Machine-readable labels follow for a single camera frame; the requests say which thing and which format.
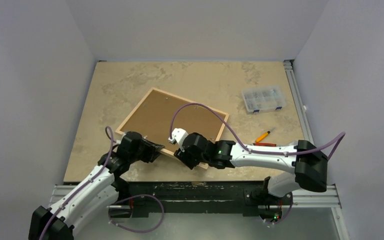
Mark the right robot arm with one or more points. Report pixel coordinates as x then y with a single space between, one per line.
303 165

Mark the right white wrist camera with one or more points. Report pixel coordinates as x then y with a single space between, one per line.
177 136

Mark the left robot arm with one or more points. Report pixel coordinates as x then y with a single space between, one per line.
102 187

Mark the clear plastic screw box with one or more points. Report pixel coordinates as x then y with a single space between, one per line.
263 99

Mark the red handled adjustable wrench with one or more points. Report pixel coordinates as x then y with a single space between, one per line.
264 144

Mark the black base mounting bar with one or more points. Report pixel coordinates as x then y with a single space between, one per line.
247 198

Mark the wooden picture frame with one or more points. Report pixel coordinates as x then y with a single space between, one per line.
158 110

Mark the yellow handled screwdriver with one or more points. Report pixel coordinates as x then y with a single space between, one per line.
264 135

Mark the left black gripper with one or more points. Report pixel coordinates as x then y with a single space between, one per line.
152 150

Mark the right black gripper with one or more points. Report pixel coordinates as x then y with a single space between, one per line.
182 154

